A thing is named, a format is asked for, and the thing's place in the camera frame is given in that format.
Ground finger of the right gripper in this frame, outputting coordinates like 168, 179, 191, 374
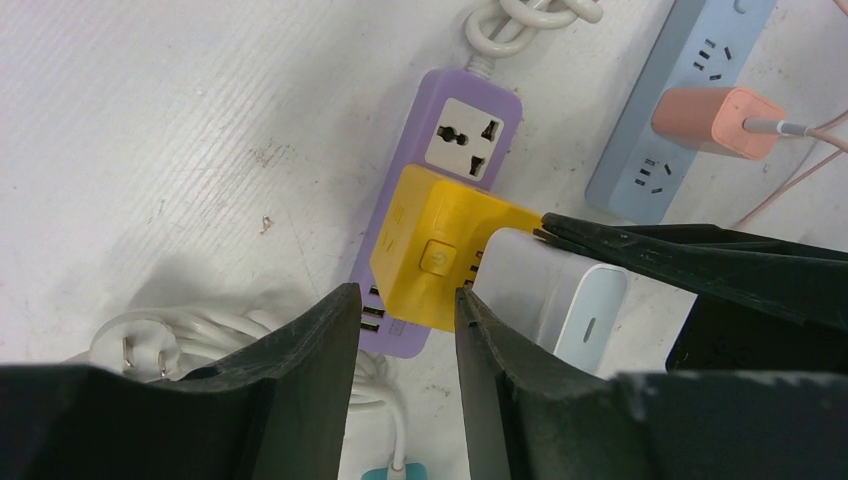
534, 213, 847, 373

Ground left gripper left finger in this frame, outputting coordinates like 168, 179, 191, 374
1, 283, 361, 479

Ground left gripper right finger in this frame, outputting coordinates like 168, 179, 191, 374
455, 288, 847, 479

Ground small white wall charger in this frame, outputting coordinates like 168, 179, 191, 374
472, 228, 629, 374

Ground thin pink charging cable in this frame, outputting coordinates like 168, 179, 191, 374
731, 109, 848, 232

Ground pink wall charger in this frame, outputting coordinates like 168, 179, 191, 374
650, 87, 787, 160

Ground yellow cube socket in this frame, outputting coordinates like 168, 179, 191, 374
369, 164, 542, 332

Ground light blue power strip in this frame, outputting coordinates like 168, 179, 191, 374
585, 0, 787, 224

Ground purple power strip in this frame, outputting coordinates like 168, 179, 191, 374
349, 69, 523, 359

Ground teal power strip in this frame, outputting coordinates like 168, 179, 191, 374
360, 463, 428, 480

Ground white coiled cable left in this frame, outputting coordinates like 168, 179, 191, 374
62, 307, 409, 475

